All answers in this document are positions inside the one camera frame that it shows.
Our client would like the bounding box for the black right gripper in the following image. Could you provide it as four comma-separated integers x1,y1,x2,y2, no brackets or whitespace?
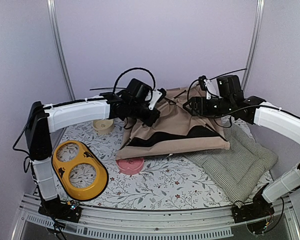
182,96,234,117

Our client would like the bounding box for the beige fabric pet tent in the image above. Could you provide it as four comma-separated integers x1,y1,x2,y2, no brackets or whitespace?
116,86,230,160

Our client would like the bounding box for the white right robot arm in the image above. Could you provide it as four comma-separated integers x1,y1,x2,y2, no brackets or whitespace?
183,74,300,218

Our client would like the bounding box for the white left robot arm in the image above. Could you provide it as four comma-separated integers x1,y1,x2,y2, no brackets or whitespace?
25,78,166,217

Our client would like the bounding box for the cream pet bowl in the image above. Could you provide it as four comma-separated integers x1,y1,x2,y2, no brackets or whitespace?
92,119,115,135

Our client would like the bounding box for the pink pet bowl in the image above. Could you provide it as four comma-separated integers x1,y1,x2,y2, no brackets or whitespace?
116,157,145,176

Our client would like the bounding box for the green checkered pet cushion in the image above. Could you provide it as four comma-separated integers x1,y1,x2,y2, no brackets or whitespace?
184,119,279,208

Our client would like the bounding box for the yellow double bowl holder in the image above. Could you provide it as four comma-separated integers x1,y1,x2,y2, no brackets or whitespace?
51,140,109,202

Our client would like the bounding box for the floral white table mat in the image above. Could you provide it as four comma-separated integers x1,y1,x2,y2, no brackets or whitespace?
42,101,273,210

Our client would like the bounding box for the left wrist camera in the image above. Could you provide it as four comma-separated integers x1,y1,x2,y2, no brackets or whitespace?
145,88,167,111

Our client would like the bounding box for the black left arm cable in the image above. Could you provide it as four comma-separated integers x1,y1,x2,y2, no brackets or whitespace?
113,67,157,93

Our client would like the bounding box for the right aluminium frame post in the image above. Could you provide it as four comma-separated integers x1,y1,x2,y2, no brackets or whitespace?
242,0,265,91

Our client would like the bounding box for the aluminium frame post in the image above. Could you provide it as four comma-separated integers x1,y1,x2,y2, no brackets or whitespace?
46,0,76,101
242,0,265,91

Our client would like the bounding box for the aluminium front rail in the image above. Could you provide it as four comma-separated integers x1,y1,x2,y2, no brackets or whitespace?
11,194,300,240

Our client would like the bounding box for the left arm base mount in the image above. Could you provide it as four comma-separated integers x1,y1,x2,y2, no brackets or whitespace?
38,196,82,223

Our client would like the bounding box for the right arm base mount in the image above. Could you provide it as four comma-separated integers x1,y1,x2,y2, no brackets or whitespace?
231,193,275,235

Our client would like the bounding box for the left aluminium frame post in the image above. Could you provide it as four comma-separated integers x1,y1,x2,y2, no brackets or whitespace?
46,0,76,101

